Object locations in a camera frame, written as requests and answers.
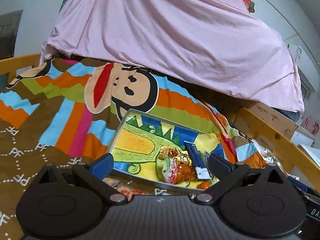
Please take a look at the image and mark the red white snack packet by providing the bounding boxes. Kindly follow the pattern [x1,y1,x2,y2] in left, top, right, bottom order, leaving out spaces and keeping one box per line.
[156,157,188,185]

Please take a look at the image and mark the orange candy bag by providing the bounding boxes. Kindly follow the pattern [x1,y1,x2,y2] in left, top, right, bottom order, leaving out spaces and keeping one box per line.
[175,164,198,184]

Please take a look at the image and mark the brown monkey pattern blanket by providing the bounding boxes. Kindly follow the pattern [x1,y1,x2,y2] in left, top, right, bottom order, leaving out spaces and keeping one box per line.
[1,58,266,239]

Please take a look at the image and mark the grey door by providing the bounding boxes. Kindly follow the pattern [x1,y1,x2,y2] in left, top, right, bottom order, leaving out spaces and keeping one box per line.
[0,10,23,60]

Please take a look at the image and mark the orange mandarin fruit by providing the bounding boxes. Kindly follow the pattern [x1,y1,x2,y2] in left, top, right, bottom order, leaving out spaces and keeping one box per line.
[197,181,211,190]

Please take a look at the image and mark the pink biscuit packet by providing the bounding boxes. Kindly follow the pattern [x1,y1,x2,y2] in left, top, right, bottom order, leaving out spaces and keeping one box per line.
[103,177,145,200]

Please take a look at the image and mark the white floral pillow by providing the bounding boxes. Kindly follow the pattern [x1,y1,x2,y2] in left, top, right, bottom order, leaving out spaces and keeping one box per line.
[258,148,300,181]

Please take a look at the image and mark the white cabinet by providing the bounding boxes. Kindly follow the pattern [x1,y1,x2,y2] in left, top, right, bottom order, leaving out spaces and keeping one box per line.
[287,44,319,102]

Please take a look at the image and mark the blue snack packet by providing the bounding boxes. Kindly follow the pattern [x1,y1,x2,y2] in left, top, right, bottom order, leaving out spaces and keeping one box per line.
[184,141,210,180]

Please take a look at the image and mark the pink draped sheet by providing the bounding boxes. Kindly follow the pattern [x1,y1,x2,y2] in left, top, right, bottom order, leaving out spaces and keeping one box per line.
[41,0,304,113]

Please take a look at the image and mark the illustrated metal tray box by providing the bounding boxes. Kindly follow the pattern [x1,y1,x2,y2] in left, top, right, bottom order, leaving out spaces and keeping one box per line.
[108,109,220,192]

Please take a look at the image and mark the gold foil snack packet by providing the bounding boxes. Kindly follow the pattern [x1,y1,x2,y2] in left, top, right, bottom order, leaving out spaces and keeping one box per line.
[158,146,193,166]

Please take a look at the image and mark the wooden bed frame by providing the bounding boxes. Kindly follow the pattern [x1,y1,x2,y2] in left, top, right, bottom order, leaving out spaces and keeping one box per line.
[0,53,320,193]

